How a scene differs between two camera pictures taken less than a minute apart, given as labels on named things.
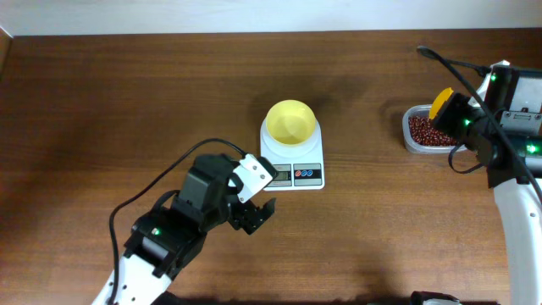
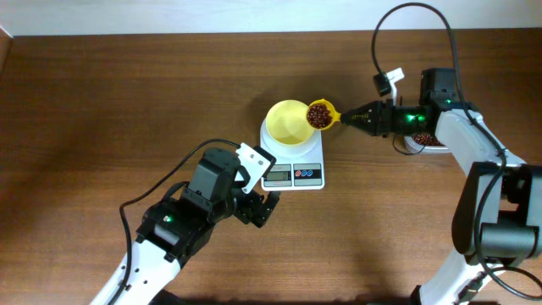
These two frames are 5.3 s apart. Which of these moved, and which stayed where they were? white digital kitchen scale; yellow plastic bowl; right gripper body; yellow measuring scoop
Moved: right gripper body; yellow measuring scoop
Stayed: white digital kitchen scale; yellow plastic bowl
